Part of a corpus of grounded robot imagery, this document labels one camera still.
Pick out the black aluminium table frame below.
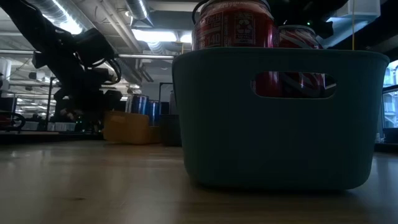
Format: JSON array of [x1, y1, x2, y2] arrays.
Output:
[[0, 130, 398, 153]]

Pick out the silver ceiling duct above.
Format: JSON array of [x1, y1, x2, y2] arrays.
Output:
[[124, 0, 155, 28], [26, 0, 85, 35]]

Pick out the long ceiling light tube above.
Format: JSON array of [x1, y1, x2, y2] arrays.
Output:
[[0, 49, 175, 60]]

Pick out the white plastic tray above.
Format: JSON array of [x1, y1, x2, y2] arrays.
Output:
[[21, 121, 77, 132]]

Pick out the teal plastic bin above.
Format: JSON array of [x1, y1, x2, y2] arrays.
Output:
[[172, 46, 390, 190]]

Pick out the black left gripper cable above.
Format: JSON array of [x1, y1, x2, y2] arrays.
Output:
[[101, 57, 123, 85]]

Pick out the red Coca-Cola can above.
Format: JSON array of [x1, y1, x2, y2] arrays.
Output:
[[277, 24, 326, 99], [192, 0, 282, 98]]

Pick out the yellow plastic bin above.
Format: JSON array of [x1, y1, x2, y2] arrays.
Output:
[[102, 110, 162, 146]]

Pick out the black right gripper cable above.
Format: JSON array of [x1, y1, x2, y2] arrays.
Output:
[[192, 0, 206, 25]]

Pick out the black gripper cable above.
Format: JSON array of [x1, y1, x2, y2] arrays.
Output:
[[192, 0, 206, 25], [101, 57, 123, 85]]

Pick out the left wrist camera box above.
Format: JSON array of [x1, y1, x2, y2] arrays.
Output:
[[73, 27, 116, 67]]

